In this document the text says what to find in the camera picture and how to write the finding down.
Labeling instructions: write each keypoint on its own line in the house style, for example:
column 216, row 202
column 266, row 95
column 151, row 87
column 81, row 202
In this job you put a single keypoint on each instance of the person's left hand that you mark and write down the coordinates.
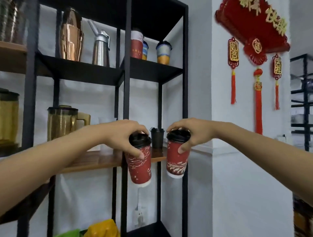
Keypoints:
column 117, row 138

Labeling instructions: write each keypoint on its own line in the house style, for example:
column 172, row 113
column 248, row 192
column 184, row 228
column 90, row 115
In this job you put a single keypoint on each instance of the person's right hand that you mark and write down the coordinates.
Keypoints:
column 198, row 133

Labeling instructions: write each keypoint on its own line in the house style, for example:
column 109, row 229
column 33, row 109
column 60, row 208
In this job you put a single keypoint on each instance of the person's right thumb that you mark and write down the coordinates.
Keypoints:
column 184, row 146

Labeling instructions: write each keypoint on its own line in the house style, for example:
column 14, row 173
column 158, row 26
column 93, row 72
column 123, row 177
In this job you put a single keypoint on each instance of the person's left thumb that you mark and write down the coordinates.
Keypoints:
column 137, row 149

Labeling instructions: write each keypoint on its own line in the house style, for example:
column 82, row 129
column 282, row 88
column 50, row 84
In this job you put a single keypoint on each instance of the red paper cup black lid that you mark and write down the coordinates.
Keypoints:
column 139, row 163
column 176, row 156

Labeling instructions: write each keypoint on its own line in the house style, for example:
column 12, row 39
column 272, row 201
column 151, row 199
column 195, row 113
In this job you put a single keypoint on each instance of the person's right forearm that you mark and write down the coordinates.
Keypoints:
column 266, row 153

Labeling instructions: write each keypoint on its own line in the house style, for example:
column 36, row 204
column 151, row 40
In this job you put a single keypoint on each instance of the person's left forearm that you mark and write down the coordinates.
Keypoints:
column 49, row 161

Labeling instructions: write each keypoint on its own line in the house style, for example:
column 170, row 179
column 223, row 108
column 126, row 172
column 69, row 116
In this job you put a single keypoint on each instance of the small black cup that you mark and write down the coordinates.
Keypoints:
column 157, row 138

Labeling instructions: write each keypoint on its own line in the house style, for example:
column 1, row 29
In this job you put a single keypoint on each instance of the black metal shelf rack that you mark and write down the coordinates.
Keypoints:
column 127, row 73

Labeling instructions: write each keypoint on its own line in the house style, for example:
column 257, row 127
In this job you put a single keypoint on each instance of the amber plastic pitcher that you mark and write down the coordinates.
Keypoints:
column 64, row 122

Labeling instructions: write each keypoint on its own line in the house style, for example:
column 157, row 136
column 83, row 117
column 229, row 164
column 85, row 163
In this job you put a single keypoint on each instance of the yellow cloth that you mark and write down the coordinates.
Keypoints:
column 101, row 229

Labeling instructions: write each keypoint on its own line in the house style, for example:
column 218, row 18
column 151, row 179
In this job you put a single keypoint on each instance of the blue yellow paper cup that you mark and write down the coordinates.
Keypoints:
column 145, row 50
column 163, row 53

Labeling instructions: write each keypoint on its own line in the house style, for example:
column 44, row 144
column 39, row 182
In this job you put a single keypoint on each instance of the red white paper cup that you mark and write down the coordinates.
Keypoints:
column 136, row 45

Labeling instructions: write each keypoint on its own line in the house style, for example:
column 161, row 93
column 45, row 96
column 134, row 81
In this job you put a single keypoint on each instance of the green cloth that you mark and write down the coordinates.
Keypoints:
column 68, row 234

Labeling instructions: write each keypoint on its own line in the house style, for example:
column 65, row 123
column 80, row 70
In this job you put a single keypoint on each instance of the silver cream whipper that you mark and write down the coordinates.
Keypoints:
column 100, row 46

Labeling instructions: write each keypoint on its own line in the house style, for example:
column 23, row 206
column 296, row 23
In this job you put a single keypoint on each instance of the black background shelf rack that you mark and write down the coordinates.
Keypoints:
column 302, row 102

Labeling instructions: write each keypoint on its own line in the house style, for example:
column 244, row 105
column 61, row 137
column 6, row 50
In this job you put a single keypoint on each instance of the copper cocktail shaker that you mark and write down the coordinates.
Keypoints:
column 71, row 36

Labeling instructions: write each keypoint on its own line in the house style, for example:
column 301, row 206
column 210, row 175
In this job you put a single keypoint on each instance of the amber plastic container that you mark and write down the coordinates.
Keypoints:
column 8, row 117

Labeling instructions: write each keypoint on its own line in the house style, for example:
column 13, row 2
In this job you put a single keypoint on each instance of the metallic canister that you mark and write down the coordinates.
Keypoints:
column 12, row 22

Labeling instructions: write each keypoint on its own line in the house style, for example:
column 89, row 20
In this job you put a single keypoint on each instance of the red fan wall decoration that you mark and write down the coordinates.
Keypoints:
column 256, row 46

